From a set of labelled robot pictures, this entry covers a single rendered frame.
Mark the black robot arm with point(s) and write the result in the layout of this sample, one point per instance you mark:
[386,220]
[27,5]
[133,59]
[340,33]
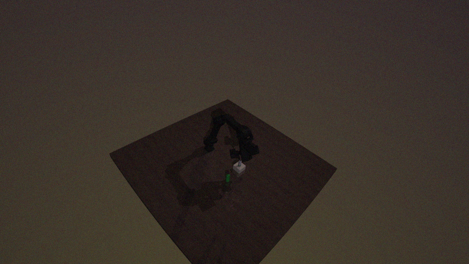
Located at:
[242,133]

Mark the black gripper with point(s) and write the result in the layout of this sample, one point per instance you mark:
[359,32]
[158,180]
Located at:
[235,154]

